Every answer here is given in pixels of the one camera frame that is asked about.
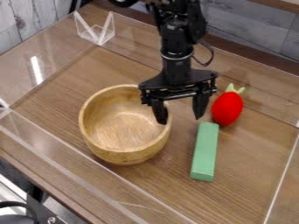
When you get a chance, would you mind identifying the black stand under table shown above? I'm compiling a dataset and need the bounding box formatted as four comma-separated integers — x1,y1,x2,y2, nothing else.
0,185,64,224

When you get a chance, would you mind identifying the green rectangular stick block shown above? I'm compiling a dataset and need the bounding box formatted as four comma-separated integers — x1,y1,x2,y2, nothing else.
190,122,218,182

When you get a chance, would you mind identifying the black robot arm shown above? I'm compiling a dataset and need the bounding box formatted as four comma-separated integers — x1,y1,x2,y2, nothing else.
108,0,217,125

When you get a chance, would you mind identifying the clear acrylic tray wall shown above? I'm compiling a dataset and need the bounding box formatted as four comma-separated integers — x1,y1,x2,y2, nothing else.
0,101,194,224

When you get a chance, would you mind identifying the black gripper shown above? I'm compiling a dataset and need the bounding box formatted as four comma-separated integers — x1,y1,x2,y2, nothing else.
137,50,218,125

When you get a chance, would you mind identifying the clear acrylic corner bracket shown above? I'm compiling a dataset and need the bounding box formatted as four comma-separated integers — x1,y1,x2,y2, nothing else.
73,11,116,46

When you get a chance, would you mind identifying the red toy strawberry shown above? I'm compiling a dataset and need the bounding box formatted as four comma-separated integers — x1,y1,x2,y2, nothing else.
210,83,245,126

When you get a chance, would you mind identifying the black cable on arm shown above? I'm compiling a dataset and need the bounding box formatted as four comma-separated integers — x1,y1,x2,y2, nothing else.
190,38,216,67

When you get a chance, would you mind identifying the brown wooden bowl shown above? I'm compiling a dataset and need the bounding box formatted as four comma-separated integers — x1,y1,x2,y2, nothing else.
78,84,173,165

